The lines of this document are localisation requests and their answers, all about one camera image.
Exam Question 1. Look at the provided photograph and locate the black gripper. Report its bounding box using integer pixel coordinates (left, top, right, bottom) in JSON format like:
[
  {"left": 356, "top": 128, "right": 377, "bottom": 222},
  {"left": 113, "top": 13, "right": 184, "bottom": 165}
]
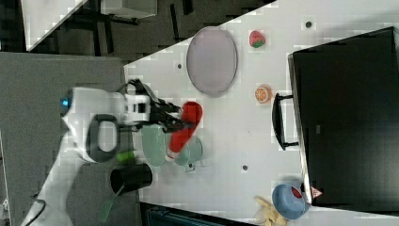
[{"left": 123, "top": 79, "right": 193, "bottom": 133}]

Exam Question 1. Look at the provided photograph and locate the red ketchup bottle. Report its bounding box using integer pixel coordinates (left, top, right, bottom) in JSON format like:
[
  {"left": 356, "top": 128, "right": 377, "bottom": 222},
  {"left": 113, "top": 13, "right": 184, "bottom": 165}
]
[{"left": 165, "top": 102, "right": 202, "bottom": 161}]

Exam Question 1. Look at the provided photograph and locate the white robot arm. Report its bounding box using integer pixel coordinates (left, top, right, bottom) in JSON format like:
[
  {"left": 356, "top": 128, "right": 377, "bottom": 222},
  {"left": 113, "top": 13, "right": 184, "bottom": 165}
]
[{"left": 21, "top": 79, "right": 194, "bottom": 226}]

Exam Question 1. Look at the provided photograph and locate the black toaster oven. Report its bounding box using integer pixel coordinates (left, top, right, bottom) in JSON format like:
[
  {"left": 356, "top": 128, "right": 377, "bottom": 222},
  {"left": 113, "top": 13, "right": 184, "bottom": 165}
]
[{"left": 287, "top": 26, "right": 399, "bottom": 216}]

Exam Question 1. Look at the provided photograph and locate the green oval colander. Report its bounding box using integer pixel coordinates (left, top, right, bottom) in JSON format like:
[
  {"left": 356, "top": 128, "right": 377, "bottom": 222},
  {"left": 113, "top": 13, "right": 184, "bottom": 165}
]
[{"left": 141, "top": 125, "right": 167, "bottom": 168}]

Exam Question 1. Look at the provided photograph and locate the green mug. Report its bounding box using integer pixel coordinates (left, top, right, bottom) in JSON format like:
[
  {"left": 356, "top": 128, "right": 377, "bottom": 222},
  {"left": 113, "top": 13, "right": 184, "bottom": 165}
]
[{"left": 174, "top": 137, "right": 202, "bottom": 172}]

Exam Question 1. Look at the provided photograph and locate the green marker pen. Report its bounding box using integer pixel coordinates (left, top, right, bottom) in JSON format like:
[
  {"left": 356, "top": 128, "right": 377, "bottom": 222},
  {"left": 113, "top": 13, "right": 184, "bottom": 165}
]
[{"left": 117, "top": 151, "right": 136, "bottom": 163}]

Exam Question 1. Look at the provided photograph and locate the purple round plate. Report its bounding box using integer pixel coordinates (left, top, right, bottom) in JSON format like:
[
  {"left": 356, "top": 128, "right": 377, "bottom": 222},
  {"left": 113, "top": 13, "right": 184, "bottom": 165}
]
[{"left": 186, "top": 26, "right": 238, "bottom": 98}]

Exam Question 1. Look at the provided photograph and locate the black cylindrical container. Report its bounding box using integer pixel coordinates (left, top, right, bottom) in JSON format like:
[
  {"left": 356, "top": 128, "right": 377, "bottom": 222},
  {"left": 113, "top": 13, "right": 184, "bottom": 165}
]
[{"left": 110, "top": 163, "right": 152, "bottom": 196}]

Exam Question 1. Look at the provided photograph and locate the toy orange half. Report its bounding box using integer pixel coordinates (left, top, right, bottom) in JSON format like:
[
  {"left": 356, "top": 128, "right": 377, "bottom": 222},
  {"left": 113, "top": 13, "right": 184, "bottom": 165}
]
[{"left": 254, "top": 85, "right": 272, "bottom": 104}]

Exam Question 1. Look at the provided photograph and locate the toy strawberry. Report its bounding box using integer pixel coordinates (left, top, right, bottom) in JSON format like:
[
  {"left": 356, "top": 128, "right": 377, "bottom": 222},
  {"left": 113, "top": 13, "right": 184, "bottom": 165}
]
[{"left": 249, "top": 30, "right": 266, "bottom": 48}]

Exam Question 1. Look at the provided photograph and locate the toy peeled banana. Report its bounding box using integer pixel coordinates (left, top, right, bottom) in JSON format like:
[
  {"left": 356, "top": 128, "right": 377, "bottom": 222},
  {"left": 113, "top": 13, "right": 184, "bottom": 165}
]
[{"left": 254, "top": 196, "right": 287, "bottom": 226}]

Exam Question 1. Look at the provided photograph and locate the blue cup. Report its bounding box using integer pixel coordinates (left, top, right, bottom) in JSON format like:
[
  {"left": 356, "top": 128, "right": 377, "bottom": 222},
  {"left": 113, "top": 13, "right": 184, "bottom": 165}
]
[{"left": 272, "top": 184, "right": 310, "bottom": 220}]

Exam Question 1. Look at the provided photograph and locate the small red fruit in cup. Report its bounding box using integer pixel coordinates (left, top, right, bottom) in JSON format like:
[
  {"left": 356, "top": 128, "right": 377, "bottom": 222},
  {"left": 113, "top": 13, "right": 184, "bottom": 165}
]
[{"left": 292, "top": 187, "right": 302, "bottom": 199}]

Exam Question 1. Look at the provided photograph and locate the white side table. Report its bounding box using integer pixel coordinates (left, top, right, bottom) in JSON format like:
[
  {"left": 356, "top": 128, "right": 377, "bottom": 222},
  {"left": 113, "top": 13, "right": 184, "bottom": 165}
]
[{"left": 21, "top": 0, "right": 88, "bottom": 51}]

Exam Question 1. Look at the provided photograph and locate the blue metal frame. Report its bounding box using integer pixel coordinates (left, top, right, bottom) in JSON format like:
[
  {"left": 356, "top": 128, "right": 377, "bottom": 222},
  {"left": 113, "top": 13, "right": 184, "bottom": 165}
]
[{"left": 140, "top": 202, "right": 253, "bottom": 226}]

